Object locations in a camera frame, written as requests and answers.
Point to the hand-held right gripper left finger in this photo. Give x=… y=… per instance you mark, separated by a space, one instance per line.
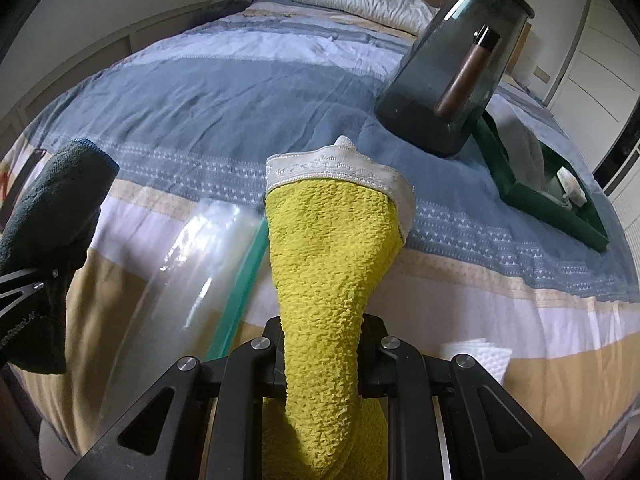
x=272 y=360

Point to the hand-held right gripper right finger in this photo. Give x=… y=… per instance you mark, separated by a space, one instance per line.
x=375 y=360

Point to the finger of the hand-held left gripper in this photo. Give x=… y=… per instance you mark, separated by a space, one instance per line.
x=22 y=285

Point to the dark teal towel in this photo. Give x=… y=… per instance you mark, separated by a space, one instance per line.
x=50 y=200

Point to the yellow towel with white hem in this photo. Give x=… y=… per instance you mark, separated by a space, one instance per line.
x=325 y=260

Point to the clear zip bag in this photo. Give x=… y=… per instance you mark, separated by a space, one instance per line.
x=190 y=270

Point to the dark green tray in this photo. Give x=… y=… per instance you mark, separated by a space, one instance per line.
x=550 y=215

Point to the grey fabric pouch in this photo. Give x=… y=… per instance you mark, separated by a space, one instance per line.
x=522 y=145

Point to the striped bed blanket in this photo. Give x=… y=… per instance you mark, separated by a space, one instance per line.
x=225 y=90

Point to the dark glass pitcher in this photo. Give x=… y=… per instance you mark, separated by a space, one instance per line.
x=445 y=60

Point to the dark cloth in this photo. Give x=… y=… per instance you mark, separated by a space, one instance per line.
x=227 y=6

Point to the white pillow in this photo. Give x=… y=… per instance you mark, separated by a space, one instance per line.
x=360 y=2

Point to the white wardrobe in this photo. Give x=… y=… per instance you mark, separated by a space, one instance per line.
x=595 y=60

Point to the beige wall socket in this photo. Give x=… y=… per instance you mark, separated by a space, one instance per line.
x=542 y=75

